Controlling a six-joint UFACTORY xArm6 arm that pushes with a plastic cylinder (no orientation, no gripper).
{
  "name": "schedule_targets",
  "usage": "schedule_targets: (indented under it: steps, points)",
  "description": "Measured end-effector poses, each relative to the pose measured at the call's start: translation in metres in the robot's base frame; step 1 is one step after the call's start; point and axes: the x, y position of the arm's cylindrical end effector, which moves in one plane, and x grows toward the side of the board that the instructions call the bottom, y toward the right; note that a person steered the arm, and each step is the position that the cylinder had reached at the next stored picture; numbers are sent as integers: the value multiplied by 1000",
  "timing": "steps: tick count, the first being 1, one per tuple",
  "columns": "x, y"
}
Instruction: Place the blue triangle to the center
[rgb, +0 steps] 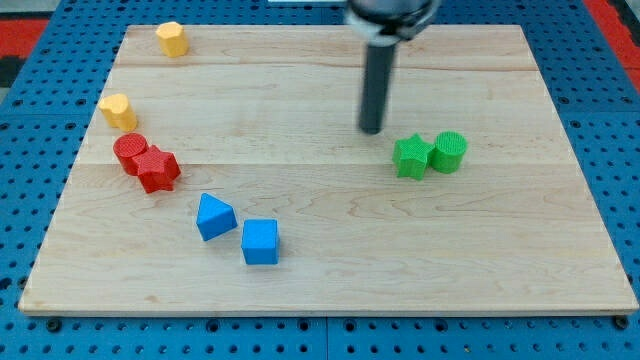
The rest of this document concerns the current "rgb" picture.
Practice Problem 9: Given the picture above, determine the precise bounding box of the yellow heart block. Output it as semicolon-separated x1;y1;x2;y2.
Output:
98;93;138;132

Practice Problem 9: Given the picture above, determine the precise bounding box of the green star block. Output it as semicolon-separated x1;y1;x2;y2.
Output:
392;133;435;181

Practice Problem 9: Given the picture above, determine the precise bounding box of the yellow hexagon block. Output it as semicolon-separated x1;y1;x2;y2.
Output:
155;21;189;58

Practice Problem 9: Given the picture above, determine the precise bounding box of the wooden board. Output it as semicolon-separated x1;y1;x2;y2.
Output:
19;25;638;317

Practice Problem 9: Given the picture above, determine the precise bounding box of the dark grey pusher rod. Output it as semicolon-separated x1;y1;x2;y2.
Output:
358;44;396;135

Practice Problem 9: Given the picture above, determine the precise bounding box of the red star block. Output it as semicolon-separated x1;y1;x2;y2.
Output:
133;145;181;194

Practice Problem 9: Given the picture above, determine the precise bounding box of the blue cube block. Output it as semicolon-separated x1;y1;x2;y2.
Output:
241;219;279;265

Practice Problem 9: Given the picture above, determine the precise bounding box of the green cylinder block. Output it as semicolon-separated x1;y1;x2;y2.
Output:
431;131;468;174

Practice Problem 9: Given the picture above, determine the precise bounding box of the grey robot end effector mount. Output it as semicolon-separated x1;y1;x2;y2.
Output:
344;0;442;47

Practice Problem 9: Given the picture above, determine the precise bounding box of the blue triangle block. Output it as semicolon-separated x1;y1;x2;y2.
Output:
196;193;238;241

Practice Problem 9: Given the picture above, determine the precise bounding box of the red cylinder block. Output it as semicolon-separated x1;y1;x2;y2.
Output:
112;133;148;176

